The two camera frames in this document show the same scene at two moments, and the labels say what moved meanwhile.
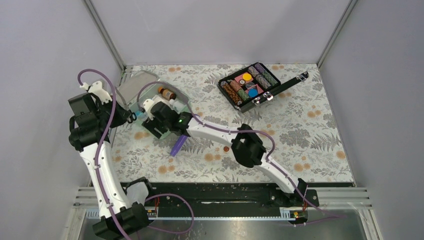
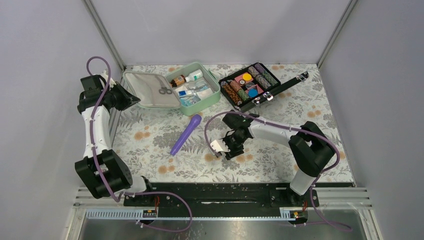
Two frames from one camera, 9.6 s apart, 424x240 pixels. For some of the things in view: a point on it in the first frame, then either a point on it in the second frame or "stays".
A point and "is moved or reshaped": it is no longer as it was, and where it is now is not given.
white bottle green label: x=179 y=107 to x=194 y=76
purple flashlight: x=178 y=145 stays
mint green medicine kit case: x=138 y=88 is moved or reshaped
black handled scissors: x=132 y=117 to x=163 y=90
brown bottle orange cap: x=167 y=93 to x=178 y=81
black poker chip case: x=253 y=85 stays
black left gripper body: x=118 y=118 to x=119 y=98
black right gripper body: x=163 y=127 to x=234 y=143
